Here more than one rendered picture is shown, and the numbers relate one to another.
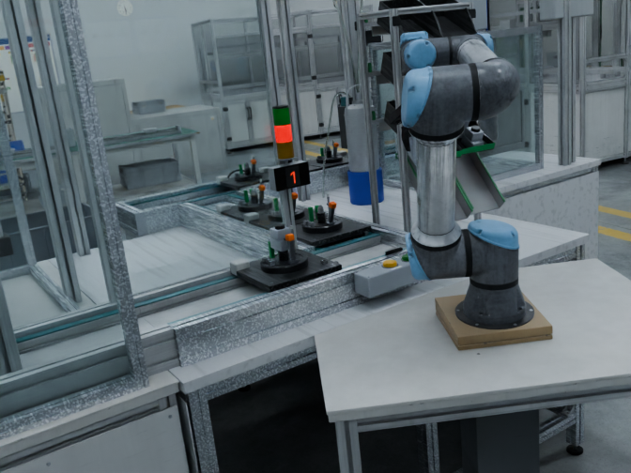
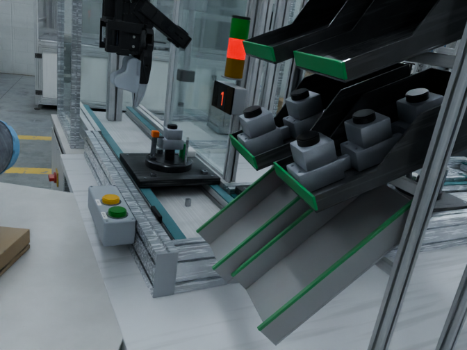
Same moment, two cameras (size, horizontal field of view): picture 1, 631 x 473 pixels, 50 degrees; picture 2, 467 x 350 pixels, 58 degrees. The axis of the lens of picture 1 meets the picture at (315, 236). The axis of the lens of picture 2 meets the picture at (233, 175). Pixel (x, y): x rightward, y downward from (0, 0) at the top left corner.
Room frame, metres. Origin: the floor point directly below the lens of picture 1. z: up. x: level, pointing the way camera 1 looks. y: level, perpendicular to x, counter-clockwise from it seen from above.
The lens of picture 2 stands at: (2.14, -1.10, 1.39)
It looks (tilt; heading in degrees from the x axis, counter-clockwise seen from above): 19 degrees down; 92
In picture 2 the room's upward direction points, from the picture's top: 8 degrees clockwise
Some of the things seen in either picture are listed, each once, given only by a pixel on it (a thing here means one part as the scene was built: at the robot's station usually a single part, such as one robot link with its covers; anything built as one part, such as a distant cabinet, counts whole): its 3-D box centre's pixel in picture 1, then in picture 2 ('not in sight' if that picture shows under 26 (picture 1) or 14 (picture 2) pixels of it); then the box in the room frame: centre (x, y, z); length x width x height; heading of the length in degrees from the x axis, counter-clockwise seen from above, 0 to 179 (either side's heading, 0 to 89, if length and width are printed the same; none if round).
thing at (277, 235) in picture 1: (279, 236); (174, 136); (1.90, 0.10, 1.06); 0.08 x 0.04 x 0.07; 32
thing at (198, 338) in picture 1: (323, 294); (118, 187); (1.78, -0.01, 0.91); 0.89 x 0.06 x 0.11; 122
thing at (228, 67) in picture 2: (284, 149); (234, 67); (2.05, 0.06, 1.28); 0.05 x 0.05 x 0.05
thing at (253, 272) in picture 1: (284, 268); (168, 167); (1.89, 0.10, 0.96); 0.24 x 0.24 x 0.02; 32
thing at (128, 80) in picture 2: not in sight; (129, 82); (1.90, -0.33, 1.27); 0.06 x 0.03 x 0.09; 31
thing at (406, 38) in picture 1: (415, 53); not in sight; (1.89, -0.32, 1.53); 0.09 x 0.08 x 0.11; 175
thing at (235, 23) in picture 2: (281, 116); (240, 28); (2.05, 0.06, 1.38); 0.05 x 0.05 x 0.05
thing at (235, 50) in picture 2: (283, 132); (237, 48); (2.05, 0.06, 1.33); 0.05 x 0.05 x 0.05
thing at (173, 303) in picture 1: (284, 282); (174, 183); (1.92, 0.11, 0.91); 0.84 x 0.28 x 0.10; 122
